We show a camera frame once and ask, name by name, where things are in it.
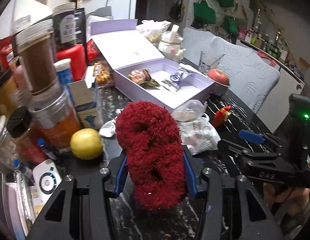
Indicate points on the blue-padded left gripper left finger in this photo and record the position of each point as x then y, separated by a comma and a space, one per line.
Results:
121, 176

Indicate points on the white crumpled tissue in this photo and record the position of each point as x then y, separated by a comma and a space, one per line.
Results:
108, 129

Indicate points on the white ceramic teapot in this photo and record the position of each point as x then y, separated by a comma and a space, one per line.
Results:
170, 44

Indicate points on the brown powder jar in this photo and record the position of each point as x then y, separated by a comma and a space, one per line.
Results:
36, 49

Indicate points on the small blue white carton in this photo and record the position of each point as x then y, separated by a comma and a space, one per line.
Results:
85, 95

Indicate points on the light blue leaf cushion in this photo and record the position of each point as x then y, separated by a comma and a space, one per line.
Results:
251, 79

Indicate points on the white mini fridge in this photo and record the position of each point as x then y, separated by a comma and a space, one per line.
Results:
115, 9

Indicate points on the dark jar white lid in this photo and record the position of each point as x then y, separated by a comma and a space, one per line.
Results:
64, 25

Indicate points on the red fluffy soft object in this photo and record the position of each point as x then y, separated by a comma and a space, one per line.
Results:
150, 137

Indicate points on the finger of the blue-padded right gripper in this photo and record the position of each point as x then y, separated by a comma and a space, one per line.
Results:
251, 137

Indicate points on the blue tube white cap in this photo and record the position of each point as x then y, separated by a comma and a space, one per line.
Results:
63, 69

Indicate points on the clear plastic bag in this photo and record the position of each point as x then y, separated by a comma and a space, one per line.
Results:
189, 111

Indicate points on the red gold candy packet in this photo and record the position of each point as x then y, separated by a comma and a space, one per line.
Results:
221, 116

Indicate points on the person's right hand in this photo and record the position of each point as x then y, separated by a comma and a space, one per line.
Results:
296, 197

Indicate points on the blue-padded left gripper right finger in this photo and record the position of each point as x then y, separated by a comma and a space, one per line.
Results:
190, 178

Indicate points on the floral wrapped snack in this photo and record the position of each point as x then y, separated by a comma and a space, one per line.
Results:
142, 77

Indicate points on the white round-button device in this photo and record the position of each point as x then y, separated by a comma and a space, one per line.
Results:
47, 179

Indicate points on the red canister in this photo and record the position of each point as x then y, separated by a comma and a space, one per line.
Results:
78, 60

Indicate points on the orange contents plastic jar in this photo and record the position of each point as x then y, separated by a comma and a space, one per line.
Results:
57, 121

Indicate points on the yellow lemon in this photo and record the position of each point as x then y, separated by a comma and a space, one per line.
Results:
86, 144

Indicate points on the green tote bag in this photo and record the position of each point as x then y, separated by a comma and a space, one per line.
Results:
203, 13

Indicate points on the open lavender gift box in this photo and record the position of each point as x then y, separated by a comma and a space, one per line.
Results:
125, 50

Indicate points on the white plastic bag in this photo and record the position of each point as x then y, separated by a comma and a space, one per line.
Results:
152, 30

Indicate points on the waffle snack packet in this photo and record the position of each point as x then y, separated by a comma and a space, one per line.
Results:
103, 73

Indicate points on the clear drinking glass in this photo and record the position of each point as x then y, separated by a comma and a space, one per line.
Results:
207, 62

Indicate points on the red apple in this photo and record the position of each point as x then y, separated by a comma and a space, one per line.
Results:
218, 76

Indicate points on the purple snack packet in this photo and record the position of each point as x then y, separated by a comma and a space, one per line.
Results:
174, 82

